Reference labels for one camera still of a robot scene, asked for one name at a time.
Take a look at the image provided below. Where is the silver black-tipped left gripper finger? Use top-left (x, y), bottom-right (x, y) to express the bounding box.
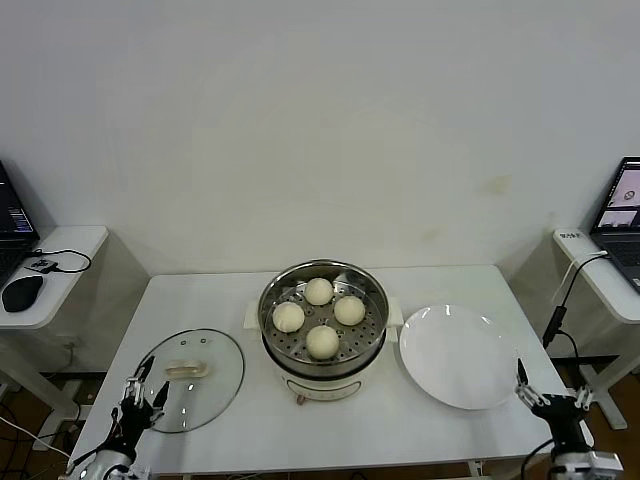
top-left (148, 380), bottom-right (171, 422)
top-left (123, 355), bottom-right (155, 405)

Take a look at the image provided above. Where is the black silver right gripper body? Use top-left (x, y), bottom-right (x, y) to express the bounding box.
top-left (530, 394), bottom-right (591, 454)

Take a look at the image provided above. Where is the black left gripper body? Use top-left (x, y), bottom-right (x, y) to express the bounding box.
top-left (112, 399), bottom-right (154, 459)

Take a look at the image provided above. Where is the round glass pot lid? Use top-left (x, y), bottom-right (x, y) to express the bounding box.
top-left (128, 327), bottom-right (246, 435)

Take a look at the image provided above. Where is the white steamed baozi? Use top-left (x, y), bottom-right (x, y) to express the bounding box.
top-left (272, 301), bottom-right (306, 334)
top-left (304, 276), bottom-right (334, 306)
top-left (304, 324), bottom-right (340, 361)
top-left (333, 294), bottom-right (366, 326)

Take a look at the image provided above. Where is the stainless perforated steamer basket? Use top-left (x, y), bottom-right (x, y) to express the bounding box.
top-left (241, 258), bottom-right (404, 366)

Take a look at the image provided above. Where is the round white plate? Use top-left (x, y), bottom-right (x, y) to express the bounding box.
top-left (398, 302), bottom-right (521, 411)

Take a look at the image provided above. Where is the white side desk with label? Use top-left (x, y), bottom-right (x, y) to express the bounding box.
top-left (552, 227), bottom-right (640, 431)

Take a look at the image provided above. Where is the white rectangular work table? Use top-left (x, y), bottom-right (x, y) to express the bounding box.
top-left (67, 263), bottom-right (595, 480)

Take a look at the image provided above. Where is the black computer mouse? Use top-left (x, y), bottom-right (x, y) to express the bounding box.
top-left (0, 275), bottom-right (45, 314)

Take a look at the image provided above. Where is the white side desk with mouse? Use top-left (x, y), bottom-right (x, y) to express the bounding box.
top-left (0, 225), bottom-right (109, 436)

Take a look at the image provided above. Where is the cream electric cooker base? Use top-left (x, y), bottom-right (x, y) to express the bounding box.
top-left (259, 329), bottom-right (386, 405)

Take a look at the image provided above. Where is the grey laptop with bright windows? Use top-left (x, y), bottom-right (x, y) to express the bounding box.
top-left (588, 155), bottom-right (640, 294)

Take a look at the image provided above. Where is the black laptop with dark screen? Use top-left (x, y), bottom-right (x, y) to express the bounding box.
top-left (0, 159), bottom-right (41, 291)

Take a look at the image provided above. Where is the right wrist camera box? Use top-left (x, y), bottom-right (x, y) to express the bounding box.
top-left (589, 451), bottom-right (625, 474)

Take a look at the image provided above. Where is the white floor cable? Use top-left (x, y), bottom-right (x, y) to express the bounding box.
top-left (0, 417), bottom-right (71, 459)

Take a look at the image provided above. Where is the white flat cable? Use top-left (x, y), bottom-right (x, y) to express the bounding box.
top-left (551, 251), bottom-right (611, 305)

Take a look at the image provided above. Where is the black hub cable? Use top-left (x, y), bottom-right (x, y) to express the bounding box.
top-left (22, 248), bottom-right (93, 275)

